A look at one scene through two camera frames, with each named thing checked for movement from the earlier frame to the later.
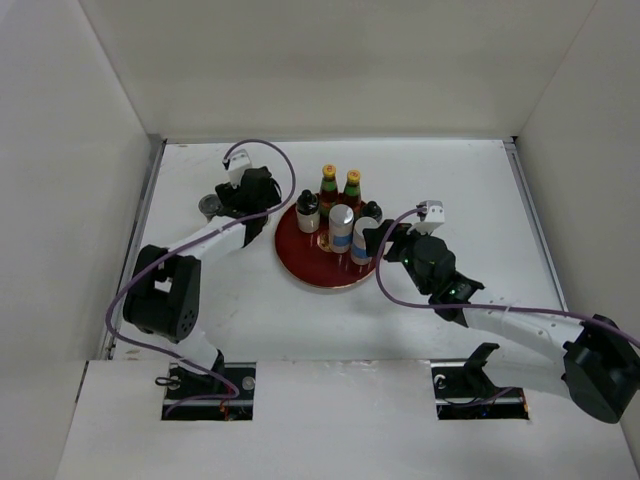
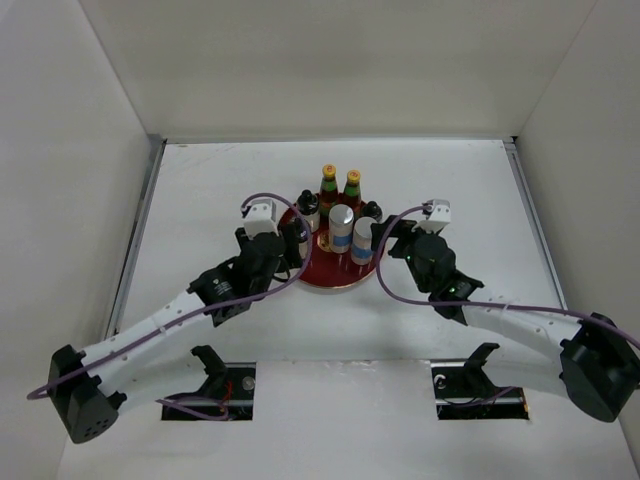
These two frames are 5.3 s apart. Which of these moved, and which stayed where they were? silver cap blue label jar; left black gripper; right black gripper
Moved: left black gripper
Stayed: silver cap blue label jar; right black gripper
